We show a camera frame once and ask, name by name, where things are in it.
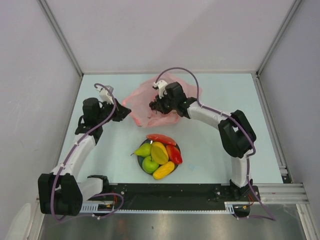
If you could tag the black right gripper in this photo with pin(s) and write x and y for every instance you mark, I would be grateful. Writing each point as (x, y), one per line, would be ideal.
(160, 102)

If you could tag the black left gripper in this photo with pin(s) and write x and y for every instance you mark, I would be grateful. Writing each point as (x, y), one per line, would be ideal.
(120, 112)

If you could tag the pink plastic bag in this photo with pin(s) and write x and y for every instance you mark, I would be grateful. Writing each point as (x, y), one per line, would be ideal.
(140, 99)

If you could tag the black fake grapes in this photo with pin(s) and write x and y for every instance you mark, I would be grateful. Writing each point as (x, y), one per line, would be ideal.
(156, 106)

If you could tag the fake watermelon slice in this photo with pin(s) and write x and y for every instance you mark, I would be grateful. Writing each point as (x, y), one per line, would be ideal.
(156, 137)

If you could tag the green fake pear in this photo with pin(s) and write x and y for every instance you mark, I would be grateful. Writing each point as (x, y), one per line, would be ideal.
(143, 151)

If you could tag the dark teal ceramic plate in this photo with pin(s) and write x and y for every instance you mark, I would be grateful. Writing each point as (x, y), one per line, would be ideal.
(140, 159)

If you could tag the red fake fruit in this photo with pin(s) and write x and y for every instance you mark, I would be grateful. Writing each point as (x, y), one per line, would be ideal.
(174, 154)

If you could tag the orange fake fruit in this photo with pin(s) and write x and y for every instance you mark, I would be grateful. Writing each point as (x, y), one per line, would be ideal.
(158, 155)

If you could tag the green fake apple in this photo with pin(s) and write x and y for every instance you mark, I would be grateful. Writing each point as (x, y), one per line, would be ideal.
(149, 165)

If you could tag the yellow fake mango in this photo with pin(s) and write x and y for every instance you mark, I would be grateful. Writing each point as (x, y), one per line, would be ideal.
(163, 170)

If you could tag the yellow fake lemon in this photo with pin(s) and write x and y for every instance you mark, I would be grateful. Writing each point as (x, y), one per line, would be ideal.
(158, 144)

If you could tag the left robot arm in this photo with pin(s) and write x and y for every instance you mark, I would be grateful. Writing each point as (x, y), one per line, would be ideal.
(59, 192)

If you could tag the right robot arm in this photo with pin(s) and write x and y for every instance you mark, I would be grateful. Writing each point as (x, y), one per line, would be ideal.
(236, 134)

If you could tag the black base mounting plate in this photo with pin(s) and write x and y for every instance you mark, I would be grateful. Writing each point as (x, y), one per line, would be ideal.
(180, 197)

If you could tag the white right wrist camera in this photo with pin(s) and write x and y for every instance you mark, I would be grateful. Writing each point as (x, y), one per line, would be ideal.
(161, 87)

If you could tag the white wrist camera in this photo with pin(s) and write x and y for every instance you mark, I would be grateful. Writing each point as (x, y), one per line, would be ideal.
(161, 87)
(105, 93)

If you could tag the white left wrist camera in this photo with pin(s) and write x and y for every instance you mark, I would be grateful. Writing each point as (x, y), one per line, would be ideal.
(105, 93)

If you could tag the white slotted cable duct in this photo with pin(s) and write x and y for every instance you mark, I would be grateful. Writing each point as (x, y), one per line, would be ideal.
(89, 207)

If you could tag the aluminium frame rail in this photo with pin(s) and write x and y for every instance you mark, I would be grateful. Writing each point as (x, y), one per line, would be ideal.
(282, 193)

